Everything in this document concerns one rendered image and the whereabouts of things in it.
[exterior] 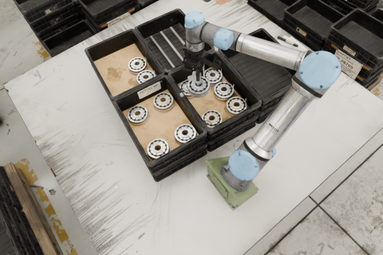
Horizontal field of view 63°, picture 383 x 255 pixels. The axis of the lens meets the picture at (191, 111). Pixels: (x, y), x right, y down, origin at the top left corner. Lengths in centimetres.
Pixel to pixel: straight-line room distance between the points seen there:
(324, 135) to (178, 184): 78
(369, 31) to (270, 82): 114
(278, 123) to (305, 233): 127
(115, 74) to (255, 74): 76
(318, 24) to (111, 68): 167
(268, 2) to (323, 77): 204
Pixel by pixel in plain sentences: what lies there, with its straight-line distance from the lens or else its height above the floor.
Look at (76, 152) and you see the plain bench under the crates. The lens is 174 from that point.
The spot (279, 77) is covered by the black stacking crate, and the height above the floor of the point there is 83.
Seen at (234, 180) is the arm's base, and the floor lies 89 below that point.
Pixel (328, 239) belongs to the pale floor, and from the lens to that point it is 231.
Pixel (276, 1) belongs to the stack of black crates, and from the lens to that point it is 306.
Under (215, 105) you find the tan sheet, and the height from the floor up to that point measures 83.
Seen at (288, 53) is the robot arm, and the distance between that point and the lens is 123.
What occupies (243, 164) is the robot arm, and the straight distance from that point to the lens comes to 116.
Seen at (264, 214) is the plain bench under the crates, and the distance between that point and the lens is 151.
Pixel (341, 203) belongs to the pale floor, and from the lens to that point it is 240.
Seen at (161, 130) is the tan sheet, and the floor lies 83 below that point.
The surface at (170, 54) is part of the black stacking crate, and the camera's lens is 181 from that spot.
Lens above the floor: 215
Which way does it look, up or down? 58 degrees down
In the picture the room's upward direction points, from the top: 6 degrees counter-clockwise
